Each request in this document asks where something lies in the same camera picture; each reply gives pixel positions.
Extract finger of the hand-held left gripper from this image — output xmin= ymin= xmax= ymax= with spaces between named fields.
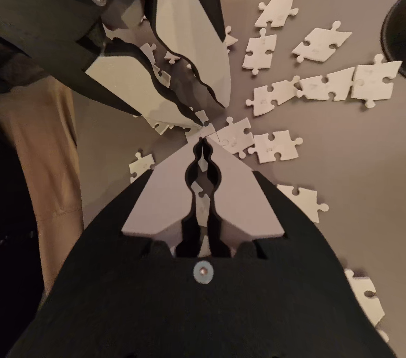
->
xmin=144 ymin=0 xmax=231 ymax=109
xmin=85 ymin=37 xmax=205 ymax=129

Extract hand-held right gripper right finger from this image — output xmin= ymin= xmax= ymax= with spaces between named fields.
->
xmin=203 ymin=137 xmax=285 ymax=258

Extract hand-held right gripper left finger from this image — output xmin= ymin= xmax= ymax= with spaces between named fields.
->
xmin=121 ymin=137 xmax=204 ymax=258

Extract joined white puzzle section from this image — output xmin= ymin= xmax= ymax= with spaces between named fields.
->
xmin=184 ymin=110 xmax=256 ymax=159

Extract puzzle pieces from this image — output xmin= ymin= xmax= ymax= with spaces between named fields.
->
xmin=128 ymin=0 xmax=403 ymax=343

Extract person's beige trousers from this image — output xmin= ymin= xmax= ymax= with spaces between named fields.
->
xmin=0 ymin=76 xmax=84 ymax=297

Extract black round stand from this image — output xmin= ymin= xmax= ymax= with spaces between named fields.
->
xmin=381 ymin=0 xmax=406 ymax=78

